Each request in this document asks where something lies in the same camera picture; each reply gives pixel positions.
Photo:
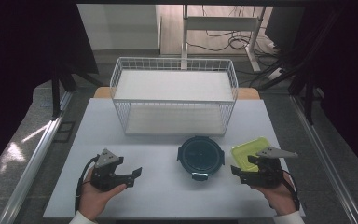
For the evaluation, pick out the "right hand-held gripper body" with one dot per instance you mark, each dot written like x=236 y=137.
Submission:
x=267 y=174

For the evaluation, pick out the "person's right hand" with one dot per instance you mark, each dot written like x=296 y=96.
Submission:
x=281 y=199

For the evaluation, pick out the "metal floor rail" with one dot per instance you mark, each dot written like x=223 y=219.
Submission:
x=326 y=161
x=32 y=168

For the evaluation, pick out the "dark round lidded container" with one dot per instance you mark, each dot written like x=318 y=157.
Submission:
x=200 y=155

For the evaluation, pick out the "white cabinet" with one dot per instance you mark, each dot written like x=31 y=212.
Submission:
x=118 y=26

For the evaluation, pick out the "white power strip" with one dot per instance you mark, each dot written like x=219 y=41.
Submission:
x=275 y=73

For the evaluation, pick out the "dark curtain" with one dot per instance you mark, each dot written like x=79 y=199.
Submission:
x=18 y=62
x=351 y=77

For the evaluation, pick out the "white desk frame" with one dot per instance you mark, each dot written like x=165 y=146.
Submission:
x=220 y=23

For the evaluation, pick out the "green lidded square container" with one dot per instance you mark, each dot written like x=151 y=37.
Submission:
x=245 y=151

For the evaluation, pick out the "person's left hand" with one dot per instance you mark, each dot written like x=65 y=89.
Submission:
x=93 y=200

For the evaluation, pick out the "wooden table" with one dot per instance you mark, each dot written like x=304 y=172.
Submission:
x=248 y=94

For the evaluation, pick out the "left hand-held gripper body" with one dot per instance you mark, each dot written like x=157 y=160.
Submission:
x=104 y=177

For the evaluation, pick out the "dark computer case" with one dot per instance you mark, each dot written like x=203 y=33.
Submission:
x=284 y=28

